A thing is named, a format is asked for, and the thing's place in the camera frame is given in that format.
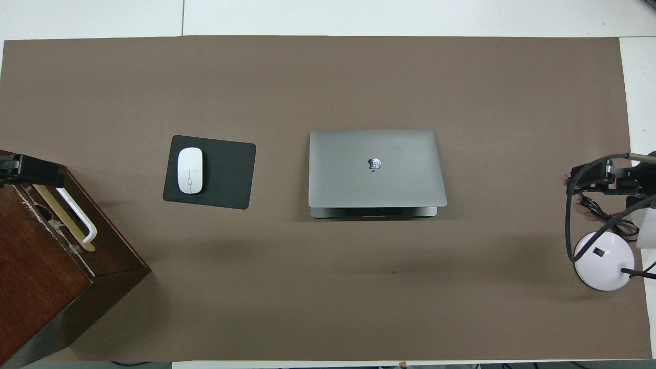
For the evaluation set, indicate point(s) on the white computer mouse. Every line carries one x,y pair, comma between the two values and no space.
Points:
190,169

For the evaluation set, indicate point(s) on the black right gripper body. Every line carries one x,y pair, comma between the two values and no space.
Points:
638,179

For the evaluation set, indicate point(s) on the dark brown wooden box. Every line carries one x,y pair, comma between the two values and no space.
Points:
36,277

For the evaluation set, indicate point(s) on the white desk lamp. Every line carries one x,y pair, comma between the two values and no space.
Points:
605,271

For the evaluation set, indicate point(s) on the brown paper table mat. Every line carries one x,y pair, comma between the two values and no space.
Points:
328,287

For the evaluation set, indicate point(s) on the black mouse pad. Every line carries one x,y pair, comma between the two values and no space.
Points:
228,174

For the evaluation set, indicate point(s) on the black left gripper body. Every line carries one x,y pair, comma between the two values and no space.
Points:
7,171

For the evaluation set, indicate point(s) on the grey aluminium laptop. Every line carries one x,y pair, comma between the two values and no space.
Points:
400,174

